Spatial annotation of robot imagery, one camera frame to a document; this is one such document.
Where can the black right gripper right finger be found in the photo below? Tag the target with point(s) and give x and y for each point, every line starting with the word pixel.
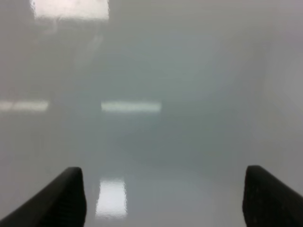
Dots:
pixel 268 202

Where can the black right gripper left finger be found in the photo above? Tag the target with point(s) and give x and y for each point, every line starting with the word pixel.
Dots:
pixel 62 203

